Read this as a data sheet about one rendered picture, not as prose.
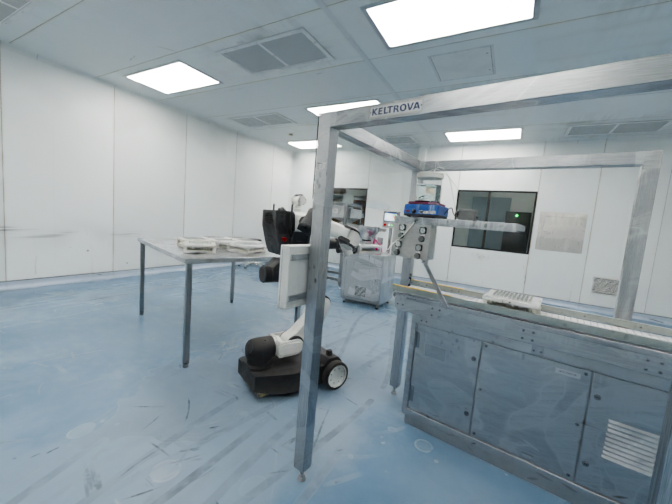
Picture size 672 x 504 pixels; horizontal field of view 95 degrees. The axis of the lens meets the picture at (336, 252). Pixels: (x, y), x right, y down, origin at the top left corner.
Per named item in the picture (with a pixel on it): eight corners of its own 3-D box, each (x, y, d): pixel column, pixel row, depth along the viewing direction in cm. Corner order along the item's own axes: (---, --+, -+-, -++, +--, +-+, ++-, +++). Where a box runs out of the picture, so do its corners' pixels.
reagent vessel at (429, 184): (409, 201, 179) (413, 168, 177) (419, 203, 191) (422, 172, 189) (435, 202, 170) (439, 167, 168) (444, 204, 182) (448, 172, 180)
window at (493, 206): (451, 246, 642) (458, 189, 630) (451, 246, 643) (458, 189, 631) (528, 254, 575) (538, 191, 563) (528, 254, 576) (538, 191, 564)
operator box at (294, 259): (276, 307, 127) (280, 244, 125) (304, 300, 141) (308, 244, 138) (286, 310, 124) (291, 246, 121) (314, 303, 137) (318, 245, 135)
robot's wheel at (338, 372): (343, 390, 222) (322, 390, 210) (339, 387, 226) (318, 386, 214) (351, 363, 224) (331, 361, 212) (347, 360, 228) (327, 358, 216)
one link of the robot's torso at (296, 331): (284, 352, 210) (323, 294, 224) (271, 341, 226) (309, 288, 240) (299, 361, 219) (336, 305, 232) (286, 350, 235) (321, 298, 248)
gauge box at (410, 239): (390, 255, 179) (393, 220, 177) (398, 254, 188) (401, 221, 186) (426, 260, 167) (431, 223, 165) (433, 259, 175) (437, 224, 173)
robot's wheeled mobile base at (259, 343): (259, 408, 186) (263, 355, 182) (231, 370, 227) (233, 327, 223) (342, 381, 225) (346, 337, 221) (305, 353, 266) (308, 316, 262)
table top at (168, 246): (137, 241, 325) (137, 237, 325) (236, 242, 401) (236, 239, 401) (185, 263, 218) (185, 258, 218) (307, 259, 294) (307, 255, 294)
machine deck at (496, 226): (393, 222, 178) (394, 215, 177) (418, 224, 208) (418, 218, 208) (516, 232, 142) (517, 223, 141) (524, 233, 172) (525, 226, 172)
